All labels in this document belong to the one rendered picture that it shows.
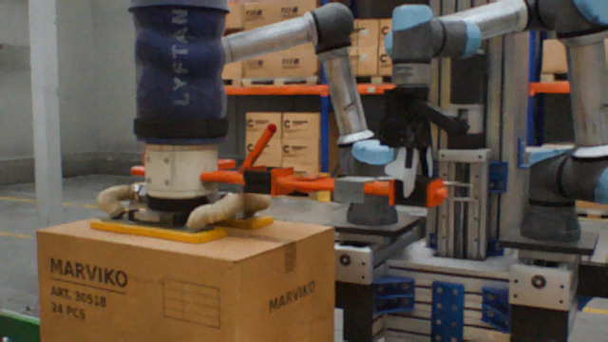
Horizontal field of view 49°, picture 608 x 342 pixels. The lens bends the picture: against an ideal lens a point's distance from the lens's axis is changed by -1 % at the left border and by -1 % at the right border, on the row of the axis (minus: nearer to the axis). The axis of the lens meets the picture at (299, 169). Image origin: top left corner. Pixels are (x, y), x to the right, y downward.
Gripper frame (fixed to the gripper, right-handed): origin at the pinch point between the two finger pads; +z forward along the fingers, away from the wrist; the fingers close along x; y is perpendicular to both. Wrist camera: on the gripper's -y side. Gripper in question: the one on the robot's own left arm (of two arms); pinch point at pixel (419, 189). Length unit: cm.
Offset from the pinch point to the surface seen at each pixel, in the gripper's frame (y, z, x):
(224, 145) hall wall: 666, 63, -799
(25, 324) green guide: 148, 59, -17
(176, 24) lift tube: 54, -34, 9
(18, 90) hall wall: 958, -34, -603
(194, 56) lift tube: 51, -27, 6
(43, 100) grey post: 309, -18, -152
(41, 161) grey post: 313, 21, -151
